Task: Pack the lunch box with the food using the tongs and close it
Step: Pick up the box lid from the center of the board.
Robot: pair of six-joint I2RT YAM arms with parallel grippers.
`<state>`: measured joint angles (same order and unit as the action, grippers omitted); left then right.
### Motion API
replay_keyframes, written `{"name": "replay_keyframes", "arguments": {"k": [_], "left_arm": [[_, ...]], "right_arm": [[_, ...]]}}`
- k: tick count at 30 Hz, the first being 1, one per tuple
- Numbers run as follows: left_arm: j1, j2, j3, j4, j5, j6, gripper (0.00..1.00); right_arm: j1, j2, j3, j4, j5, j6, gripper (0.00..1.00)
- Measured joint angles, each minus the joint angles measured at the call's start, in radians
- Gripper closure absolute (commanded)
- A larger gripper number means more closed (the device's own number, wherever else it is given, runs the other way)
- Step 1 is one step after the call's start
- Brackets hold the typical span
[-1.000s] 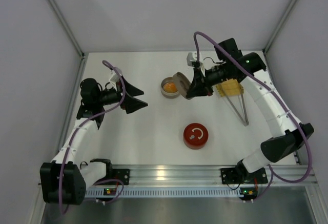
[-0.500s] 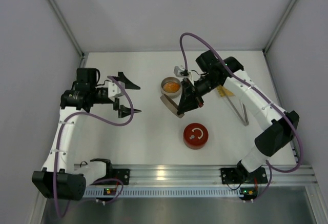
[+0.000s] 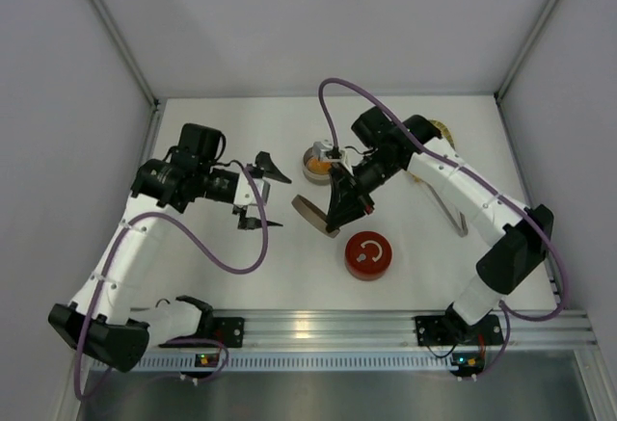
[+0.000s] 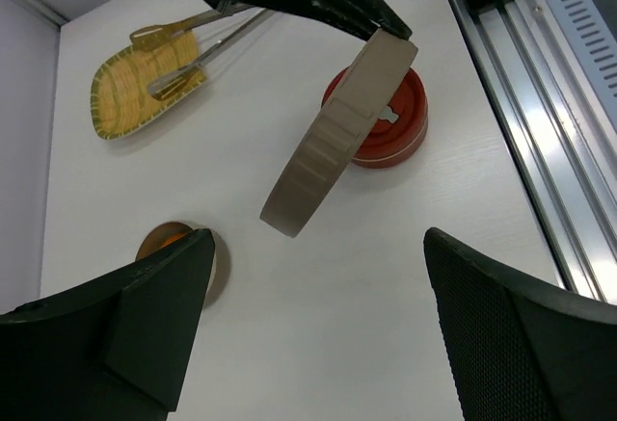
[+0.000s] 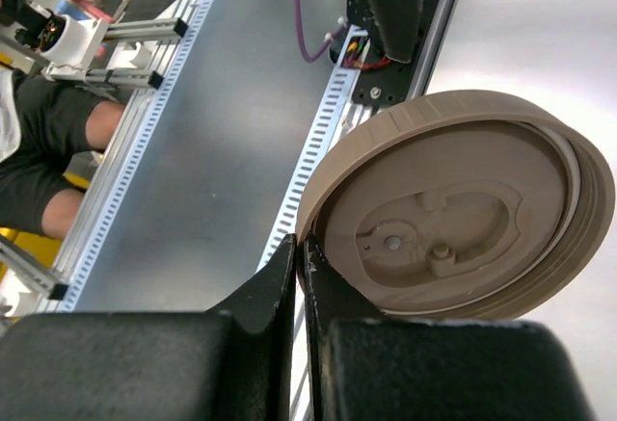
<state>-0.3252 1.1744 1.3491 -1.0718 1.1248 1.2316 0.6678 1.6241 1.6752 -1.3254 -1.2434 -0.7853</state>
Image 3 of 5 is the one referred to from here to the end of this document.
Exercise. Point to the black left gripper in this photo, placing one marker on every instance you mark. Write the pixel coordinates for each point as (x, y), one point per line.
(257, 171)

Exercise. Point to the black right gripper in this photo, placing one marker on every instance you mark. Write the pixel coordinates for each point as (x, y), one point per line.
(349, 185)

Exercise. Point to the grey round lid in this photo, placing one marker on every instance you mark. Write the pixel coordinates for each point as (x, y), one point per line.
(313, 215)

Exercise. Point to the red round lid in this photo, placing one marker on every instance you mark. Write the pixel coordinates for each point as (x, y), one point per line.
(367, 251)

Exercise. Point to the red-based metal lunch tin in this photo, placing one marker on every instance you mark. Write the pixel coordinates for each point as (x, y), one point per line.
(368, 271)

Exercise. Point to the metal tongs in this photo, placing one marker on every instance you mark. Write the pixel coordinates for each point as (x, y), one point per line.
(457, 219)

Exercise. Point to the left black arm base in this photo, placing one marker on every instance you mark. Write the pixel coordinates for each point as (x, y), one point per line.
(228, 331)

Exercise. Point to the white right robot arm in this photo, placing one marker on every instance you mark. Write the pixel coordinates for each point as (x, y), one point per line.
(516, 235)

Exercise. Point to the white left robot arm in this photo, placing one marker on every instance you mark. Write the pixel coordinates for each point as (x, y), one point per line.
(99, 320)

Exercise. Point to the grey tin with orange food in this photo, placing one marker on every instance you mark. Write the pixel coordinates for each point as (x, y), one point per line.
(314, 170)

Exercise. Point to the woven bamboo tray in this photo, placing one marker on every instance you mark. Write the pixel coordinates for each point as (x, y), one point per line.
(446, 134)

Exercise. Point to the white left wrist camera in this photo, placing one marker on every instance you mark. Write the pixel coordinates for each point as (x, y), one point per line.
(250, 190)

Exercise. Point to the slotted grey cable duct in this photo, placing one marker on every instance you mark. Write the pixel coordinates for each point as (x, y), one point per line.
(192, 362)

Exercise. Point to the left aluminium frame post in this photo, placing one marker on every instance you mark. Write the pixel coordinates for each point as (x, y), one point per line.
(113, 32)

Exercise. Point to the aluminium frame post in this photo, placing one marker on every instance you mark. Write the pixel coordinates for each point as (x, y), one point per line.
(113, 32)
(537, 29)

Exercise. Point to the aluminium mounting rail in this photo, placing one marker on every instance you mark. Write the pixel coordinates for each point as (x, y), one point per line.
(390, 331)

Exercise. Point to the right aluminium frame post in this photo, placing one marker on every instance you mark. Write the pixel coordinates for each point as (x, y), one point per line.
(537, 29)

